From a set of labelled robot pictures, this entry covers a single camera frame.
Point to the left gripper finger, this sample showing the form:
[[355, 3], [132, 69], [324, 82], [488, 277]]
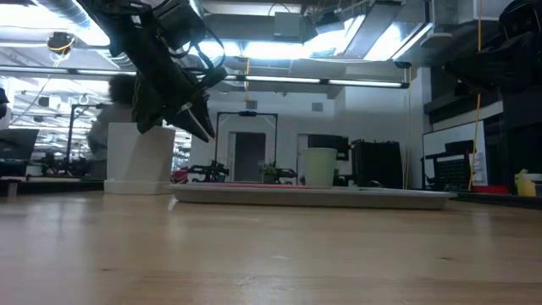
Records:
[[190, 114], [147, 106]]

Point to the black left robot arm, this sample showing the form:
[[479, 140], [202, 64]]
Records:
[[123, 25]]

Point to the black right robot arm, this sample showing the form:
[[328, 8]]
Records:
[[499, 63]]

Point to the small black robot arm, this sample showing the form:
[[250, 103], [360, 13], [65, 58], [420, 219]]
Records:
[[211, 171], [279, 173]]

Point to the pink plate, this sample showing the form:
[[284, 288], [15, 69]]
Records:
[[254, 185]]

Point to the pale green cup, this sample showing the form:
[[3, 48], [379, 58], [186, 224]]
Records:
[[319, 167]]

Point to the off-white serving tray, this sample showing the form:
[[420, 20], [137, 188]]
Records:
[[313, 199]]

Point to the person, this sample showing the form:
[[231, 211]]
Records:
[[103, 127]]

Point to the white cutlery holder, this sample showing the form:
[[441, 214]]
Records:
[[135, 161]]

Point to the grey door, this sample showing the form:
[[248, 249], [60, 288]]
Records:
[[250, 156]]

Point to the long ceiling light bar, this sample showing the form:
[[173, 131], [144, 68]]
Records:
[[317, 80]]

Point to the dark monitor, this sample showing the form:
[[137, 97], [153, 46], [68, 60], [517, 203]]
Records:
[[17, 148]]

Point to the black equipment rack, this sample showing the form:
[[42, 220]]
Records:
[[377, 163]]

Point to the black pegboard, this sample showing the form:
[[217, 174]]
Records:
[[453, 171]]

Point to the red tool case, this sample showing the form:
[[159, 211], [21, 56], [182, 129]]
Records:
[[491, 190]]

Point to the black work table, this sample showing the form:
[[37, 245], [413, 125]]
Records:
[[499, 199]]

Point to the yellow spray bottle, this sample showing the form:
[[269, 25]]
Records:
[[525, 185]]

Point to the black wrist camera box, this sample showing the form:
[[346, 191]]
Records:
[[180, 21]]

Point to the black stand frame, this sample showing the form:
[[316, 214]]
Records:
[[71, 127], [247, 113]]

